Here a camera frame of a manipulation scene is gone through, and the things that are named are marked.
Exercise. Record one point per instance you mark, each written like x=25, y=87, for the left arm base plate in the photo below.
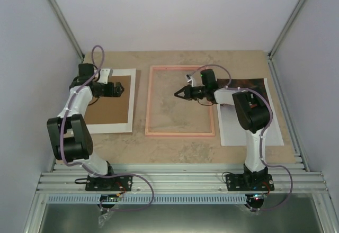
x=118, y=184

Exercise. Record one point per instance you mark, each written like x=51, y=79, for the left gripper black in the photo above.
x=110, y=92

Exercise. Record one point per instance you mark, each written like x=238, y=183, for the photo print red black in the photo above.
x=231, y=133

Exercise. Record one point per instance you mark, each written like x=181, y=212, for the white mat board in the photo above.
x=119, y=127

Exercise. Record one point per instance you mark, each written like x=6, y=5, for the aluminium corner post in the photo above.
x=65, y=26
x=287, y=27

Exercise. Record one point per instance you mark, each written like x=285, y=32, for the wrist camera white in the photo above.
x=190, y=80
x=105, y=74

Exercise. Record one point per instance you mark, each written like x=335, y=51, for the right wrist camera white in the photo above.
x=190, y=80

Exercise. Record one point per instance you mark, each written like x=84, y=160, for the brown backing board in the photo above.
x=111, y=110

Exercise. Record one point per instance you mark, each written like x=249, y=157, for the pink picture frame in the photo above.
x=148, y=132

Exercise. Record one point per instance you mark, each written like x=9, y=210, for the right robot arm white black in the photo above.
x=253, y=114

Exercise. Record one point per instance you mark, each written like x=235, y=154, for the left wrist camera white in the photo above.
x=105, y=74

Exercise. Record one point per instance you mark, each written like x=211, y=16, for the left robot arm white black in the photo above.
x=70, y=138

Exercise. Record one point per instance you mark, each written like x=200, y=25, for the blue slotted cable duct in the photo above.
x=144, y=199

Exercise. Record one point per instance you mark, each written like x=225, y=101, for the left aluminium corner post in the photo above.
x=65, y=26

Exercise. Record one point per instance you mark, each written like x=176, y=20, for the aluminium rail base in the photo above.
x=182, y=178

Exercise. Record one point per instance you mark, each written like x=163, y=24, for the right aluminium corner post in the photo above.
x=287, y=27

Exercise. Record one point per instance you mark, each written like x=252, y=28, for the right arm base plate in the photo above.
x=236, y=182

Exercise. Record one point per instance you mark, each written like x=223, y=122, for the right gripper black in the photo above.
x=188, y=93

